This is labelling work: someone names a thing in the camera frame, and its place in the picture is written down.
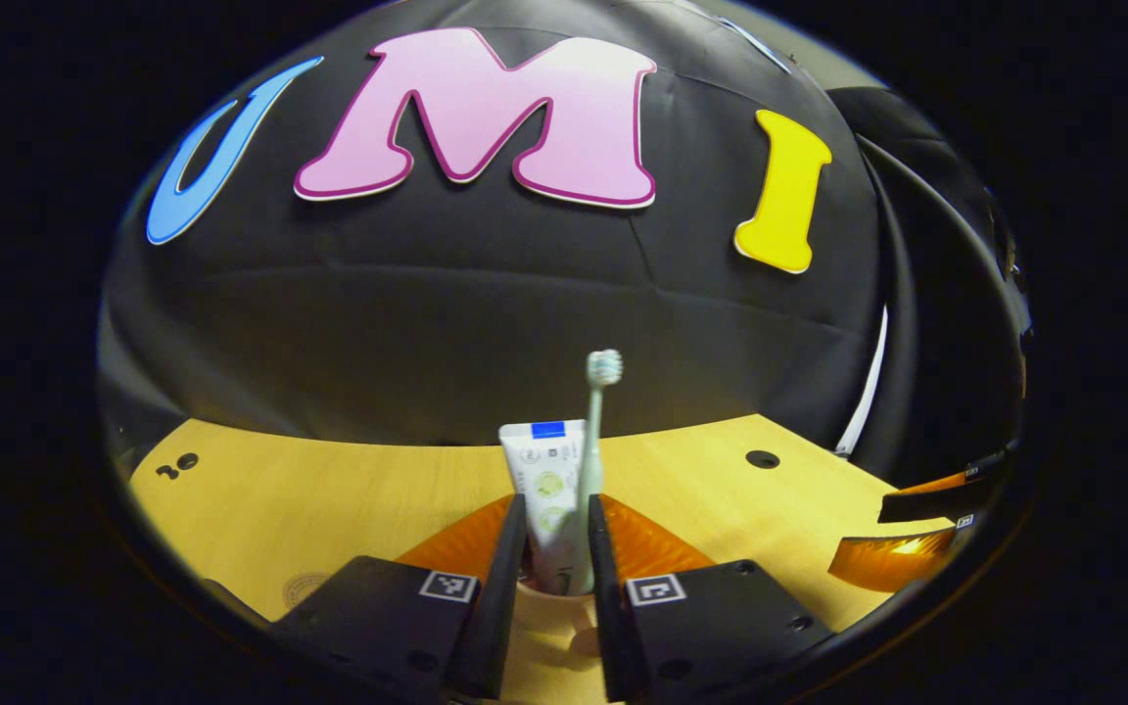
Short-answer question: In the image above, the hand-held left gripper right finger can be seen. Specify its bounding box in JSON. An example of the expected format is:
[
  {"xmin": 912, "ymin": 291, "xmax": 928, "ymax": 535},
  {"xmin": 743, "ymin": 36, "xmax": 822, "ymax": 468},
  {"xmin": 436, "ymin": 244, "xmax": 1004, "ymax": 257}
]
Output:
[{"xmin": 586, "ymin": 493, "xmax": 839, "ymax": 704}]

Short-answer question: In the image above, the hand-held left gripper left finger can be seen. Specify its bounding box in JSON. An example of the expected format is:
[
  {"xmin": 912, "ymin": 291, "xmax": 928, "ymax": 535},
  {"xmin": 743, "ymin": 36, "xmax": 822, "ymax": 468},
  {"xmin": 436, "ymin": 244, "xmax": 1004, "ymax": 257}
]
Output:
[{"xmin": 268, "ymin": 493, "xmax": 530, "ymax": 704}]

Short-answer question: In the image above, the cream cup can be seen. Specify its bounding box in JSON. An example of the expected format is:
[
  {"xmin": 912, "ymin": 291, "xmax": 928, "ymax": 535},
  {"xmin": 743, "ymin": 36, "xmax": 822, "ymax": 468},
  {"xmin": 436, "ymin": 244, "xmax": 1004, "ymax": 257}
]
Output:
[{"xmin": 500, "ymin": 548, "xmax": 606, "ymax": 705}]

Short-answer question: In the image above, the white toothpaste tube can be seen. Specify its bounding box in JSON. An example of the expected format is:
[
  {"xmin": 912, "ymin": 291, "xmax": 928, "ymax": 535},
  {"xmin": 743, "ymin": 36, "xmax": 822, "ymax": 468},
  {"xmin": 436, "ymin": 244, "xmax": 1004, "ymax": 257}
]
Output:
[{"xmin": 498, "ymin": 420, "xmax": 589, "ymax": 593}]

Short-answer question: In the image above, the pale green toothbrush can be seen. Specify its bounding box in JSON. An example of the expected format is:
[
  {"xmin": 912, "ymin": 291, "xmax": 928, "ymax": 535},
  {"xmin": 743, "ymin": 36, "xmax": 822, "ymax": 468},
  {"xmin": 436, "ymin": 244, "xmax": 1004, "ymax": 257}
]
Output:
[{"xmin": 564, "ymin": 350, "xmax": 624, "ymax": 596}]

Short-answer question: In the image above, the wooden desktop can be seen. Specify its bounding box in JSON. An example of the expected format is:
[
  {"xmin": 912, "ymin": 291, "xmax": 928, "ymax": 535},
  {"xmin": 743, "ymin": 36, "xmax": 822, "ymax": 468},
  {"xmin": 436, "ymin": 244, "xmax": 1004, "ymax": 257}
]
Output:
[{"xmin": 128, "ymin": 413, "xmax": 962, "ymax": 637}]

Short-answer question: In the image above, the white strip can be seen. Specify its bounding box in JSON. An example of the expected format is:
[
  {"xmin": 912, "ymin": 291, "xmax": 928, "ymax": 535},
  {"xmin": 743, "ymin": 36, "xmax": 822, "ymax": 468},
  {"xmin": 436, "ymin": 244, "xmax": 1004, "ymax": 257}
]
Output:
[{"xmin": 833, "ymin": 305, "xmax": 890, "ymax": 459}]

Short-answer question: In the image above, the black backdrop cloth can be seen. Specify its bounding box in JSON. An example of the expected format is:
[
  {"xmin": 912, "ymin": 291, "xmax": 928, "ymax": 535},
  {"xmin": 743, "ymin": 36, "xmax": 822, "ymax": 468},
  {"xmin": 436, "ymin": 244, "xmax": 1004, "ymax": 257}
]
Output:
[{"xmin": 97, "ymin": 0, "xmax": 1030, "ymax": 491}]

